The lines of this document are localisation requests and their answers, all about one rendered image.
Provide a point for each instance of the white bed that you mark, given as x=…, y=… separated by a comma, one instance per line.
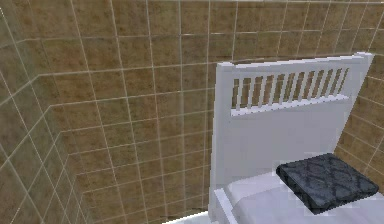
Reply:
x=273, y=140

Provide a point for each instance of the dark grey patterned pillow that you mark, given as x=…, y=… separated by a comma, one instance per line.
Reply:
x=326, y=182

